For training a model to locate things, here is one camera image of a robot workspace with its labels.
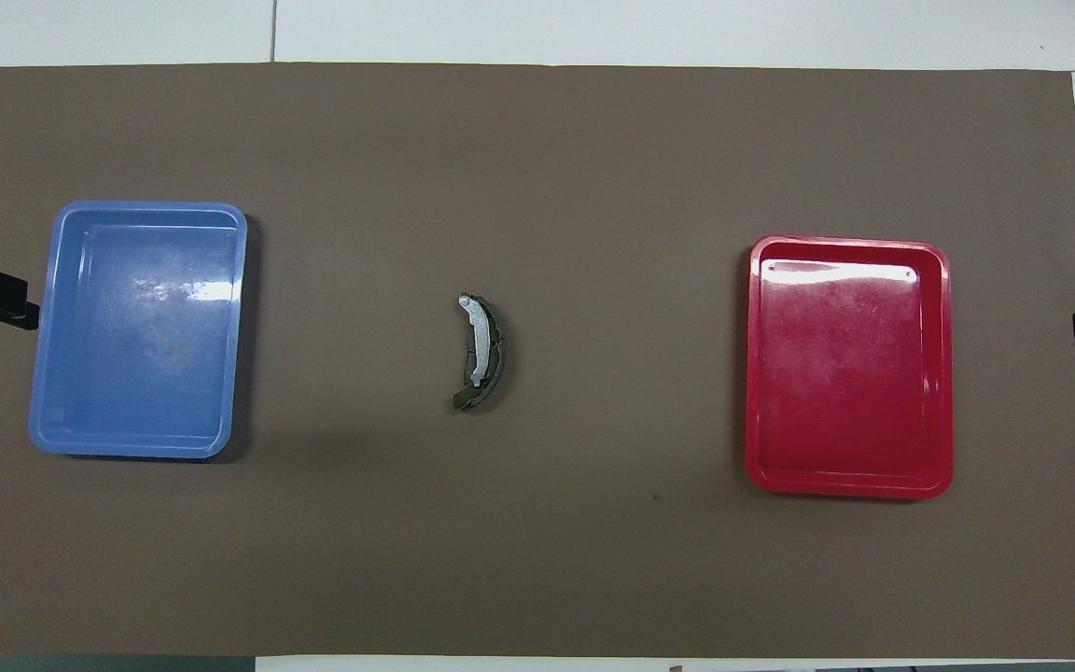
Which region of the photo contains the small dark brake pad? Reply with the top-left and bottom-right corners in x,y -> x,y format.
451,308 -> 508,412

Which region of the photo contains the curved brake shoe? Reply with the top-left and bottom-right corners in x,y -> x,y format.
456,293 -> 508,398

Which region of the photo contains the blue plastic tray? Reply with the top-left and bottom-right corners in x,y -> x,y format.
29,201 -> 249,460

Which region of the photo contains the red plastic tray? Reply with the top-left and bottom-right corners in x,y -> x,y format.
745,235 -> 955,500

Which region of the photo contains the brown table mat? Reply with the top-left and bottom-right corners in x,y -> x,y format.
0,63 -> 1075,660

